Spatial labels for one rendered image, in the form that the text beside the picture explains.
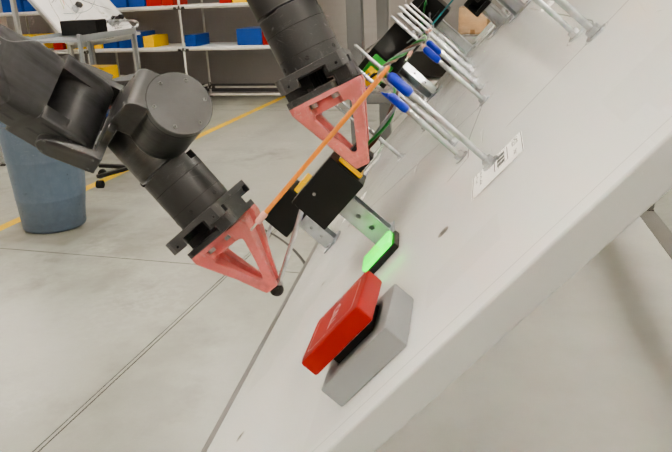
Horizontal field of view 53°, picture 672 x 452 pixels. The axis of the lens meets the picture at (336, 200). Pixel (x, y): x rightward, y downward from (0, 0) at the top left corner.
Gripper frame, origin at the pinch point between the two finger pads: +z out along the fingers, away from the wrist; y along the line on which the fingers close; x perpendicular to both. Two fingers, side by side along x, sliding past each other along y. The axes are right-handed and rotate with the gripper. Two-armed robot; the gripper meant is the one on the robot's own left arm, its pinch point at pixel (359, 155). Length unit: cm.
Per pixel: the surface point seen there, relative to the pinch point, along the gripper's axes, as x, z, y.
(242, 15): 134, -149, 796
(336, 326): 2.4, 5.3, -27.6
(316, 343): 4.1, 5.9, -26.9
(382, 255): 1.2, 7.6, -7.9
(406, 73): -8, -4, 70
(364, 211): 1.8, 4.8, -1.0
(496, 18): -25, -5, 58
